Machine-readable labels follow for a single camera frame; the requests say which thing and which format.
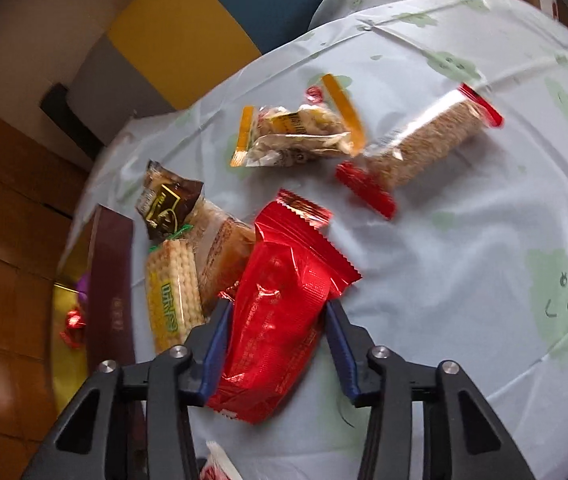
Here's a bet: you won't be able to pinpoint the dark brown snack packet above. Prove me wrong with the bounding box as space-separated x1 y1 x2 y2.
135 160 206 241

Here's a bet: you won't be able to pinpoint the red-ended sesame bar packet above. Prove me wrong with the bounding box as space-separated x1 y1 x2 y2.
335 83 505 221

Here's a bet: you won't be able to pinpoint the clear tan biscuit packet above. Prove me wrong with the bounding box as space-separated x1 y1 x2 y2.
184 200 257 311

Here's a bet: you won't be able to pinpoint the maroon box lid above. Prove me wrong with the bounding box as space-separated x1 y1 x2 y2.
84 204 149 480

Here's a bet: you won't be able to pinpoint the yellow cracker packet green ends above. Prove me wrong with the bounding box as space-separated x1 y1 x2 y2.
145 225 207 356

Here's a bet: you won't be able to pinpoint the white red snack packet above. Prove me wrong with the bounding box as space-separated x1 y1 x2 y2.
199 441 245 480

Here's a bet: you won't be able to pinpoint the orange-ended nut packet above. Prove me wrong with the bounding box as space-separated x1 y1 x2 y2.
229 74 367 168

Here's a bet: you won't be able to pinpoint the gold tin box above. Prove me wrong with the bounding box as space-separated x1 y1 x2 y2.
50 220 97 418

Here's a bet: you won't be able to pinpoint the red foil snack packet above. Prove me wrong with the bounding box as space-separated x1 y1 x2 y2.
205 188 363 426

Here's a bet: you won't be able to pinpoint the black post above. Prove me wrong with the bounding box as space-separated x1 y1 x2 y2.
39 84 107 161

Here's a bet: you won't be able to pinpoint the grey yellow blue headboard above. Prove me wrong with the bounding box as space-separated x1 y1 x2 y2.
71 0 335 116

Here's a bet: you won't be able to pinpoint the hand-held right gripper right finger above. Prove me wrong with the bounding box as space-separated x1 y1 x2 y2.
325 299 537 480

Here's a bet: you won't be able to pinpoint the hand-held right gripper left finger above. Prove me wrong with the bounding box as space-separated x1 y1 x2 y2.
21 299 235 480

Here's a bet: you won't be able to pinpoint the pale printed bedsheet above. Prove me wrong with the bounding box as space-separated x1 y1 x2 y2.
56 0 568 480

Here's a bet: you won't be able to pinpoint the red foil candy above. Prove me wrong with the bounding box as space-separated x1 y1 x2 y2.
59 307 89 348

